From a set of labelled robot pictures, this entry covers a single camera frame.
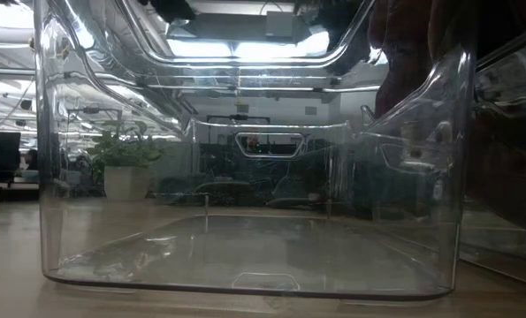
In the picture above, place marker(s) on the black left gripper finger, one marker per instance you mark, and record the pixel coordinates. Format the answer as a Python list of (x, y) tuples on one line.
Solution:
[(174, 9)]

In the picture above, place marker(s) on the maroon hat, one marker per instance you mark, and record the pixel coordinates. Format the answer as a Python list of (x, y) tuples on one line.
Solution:
[(510, 154)]

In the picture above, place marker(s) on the ceiling light panel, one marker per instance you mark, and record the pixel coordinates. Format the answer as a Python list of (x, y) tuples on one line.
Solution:
[(245, 47)]

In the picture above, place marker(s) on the small green potted plant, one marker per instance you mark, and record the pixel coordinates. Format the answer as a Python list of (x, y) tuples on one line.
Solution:
[(125, 181)]

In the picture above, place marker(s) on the person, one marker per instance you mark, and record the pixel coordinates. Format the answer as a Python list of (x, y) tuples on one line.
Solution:
[(32, 160)]

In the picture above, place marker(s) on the clear plastic bin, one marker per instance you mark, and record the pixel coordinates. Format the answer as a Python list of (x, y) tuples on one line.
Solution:
[(501, 247), (262, 247)]

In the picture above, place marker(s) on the low wooden table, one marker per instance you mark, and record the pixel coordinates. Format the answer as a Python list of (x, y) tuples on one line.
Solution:
[(6, 191)]

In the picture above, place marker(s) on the grey wall panel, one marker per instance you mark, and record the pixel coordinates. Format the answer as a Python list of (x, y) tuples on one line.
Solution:
[(310, 110), (242, 108)]

